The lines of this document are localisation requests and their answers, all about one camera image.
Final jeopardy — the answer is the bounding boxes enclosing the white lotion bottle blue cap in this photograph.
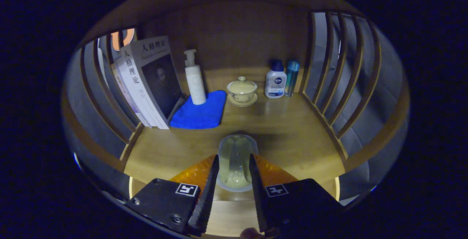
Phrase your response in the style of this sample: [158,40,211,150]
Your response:
[264,59,287,99]

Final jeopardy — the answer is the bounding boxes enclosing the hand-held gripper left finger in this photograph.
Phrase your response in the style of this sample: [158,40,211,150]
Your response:
[126,154,220,236]

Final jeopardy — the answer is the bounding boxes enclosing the white book with portrait cover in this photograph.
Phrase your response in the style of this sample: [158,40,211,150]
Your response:
[119,36,185,130]

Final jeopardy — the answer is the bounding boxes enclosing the wooden cabinet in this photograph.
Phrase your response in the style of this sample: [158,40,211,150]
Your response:
[60,0,410,210]

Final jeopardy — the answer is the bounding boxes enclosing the teal bottle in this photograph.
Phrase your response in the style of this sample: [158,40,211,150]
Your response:
[284,60,300,97]

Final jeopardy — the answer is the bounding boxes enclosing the wooden countertop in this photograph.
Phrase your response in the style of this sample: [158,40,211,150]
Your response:
[124,85,346,202]

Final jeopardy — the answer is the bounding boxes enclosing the black backdrop cloth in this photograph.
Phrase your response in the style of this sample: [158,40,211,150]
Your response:
[62,12,410,205]

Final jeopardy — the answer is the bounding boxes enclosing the purple spine book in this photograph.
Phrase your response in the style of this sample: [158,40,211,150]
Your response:
[110,63,148,127]

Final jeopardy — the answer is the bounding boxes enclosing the cream lidded teacup with saucer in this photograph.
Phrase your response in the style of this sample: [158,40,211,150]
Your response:
[226,76,258,108]

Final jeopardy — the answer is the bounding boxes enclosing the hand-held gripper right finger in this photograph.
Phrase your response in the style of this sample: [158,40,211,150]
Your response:
[249,154,346,234]

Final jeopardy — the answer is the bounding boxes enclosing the white pump bottle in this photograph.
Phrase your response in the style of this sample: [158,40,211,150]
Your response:
[184,49,207,105]

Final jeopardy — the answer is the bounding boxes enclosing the pale green brush white pad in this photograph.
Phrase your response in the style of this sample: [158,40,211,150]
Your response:
[216,134,259,193]

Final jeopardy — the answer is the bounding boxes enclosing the blue cloth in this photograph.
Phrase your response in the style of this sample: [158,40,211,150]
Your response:
[169,90,227,130]

